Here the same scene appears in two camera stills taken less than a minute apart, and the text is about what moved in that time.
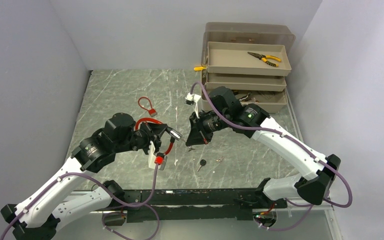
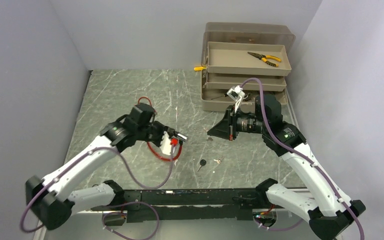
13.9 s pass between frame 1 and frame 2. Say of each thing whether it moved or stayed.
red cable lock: moved
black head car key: stayed
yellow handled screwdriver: stayed
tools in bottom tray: stayed
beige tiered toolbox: stayed
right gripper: moved
